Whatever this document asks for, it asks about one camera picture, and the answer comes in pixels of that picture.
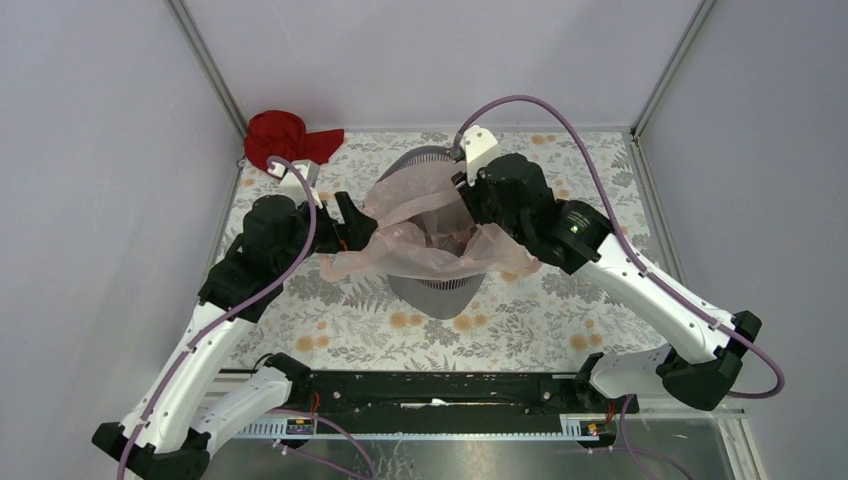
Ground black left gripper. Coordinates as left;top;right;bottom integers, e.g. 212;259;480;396
275;190;377;274

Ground pink plastic trash bag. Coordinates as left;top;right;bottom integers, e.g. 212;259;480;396
321;161;541;282

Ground grey slotted trash bin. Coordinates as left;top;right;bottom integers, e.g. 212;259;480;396
377;145;487;320

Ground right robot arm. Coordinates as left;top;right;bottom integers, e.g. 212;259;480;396
451;154;762;412

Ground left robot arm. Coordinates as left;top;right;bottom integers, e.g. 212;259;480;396
92;192;378;479

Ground red crumpled cloth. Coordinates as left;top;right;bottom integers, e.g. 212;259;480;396
243;110;345;173

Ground floral patterned table mat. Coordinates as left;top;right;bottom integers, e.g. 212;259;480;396
221;132;663;372

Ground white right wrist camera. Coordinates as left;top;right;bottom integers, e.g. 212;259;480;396
450;125;501;186

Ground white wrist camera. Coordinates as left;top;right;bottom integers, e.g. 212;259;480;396
450;125;501;186
267;156;322;208

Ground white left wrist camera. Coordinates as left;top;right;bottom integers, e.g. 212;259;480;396
267;156;322;208

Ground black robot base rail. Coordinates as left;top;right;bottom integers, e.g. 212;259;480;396
282;370;639;429

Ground white slotted cable duct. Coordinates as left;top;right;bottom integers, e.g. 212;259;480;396
234;415;615;444

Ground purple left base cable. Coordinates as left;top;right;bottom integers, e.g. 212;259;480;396
271;407;380;480

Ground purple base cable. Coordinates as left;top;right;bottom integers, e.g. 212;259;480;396
271;407;380;480
586;394;694;480

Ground aluminium frame post left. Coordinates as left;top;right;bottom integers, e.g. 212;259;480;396
164;0;248;138

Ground aluminium frame post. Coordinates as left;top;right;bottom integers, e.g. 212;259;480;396
631;0;718;138
164;0;248;138

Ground aluminium frame post right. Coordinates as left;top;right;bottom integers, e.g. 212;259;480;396
631;0;718;138

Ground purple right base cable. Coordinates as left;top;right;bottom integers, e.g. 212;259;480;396
586;394;694;480

